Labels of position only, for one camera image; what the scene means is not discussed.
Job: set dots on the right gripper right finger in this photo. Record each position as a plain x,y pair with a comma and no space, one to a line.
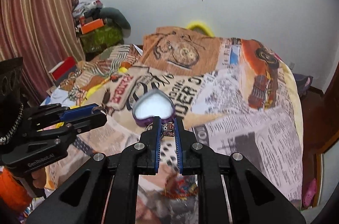
230,188

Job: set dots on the yellow ring cushion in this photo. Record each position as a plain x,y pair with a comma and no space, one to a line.
200,27

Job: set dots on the purple heart jewelry box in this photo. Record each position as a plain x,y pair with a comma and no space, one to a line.
154,103

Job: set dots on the dark bag on floor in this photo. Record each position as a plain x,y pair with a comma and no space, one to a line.
303,83

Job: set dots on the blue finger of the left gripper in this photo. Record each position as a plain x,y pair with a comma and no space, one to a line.
82,113

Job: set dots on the brown wooden door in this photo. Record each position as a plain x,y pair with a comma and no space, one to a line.
320,122

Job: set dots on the printed patchwork bed blanket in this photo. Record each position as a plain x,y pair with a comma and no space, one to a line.
235,95

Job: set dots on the striped red curtain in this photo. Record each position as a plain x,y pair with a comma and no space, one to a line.
42,32

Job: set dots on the pink slipper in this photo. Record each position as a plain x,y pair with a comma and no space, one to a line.
310,193

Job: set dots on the orange box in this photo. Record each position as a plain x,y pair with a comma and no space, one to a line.
91,26

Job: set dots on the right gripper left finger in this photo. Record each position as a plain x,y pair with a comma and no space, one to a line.
104,189

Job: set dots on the dark green plush pillow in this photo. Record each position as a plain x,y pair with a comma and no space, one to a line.
116,16

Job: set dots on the left hand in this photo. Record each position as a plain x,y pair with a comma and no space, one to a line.
39,178

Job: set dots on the red and white box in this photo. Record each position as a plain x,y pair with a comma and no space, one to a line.
62,67

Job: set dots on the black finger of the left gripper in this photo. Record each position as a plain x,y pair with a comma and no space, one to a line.
46,117

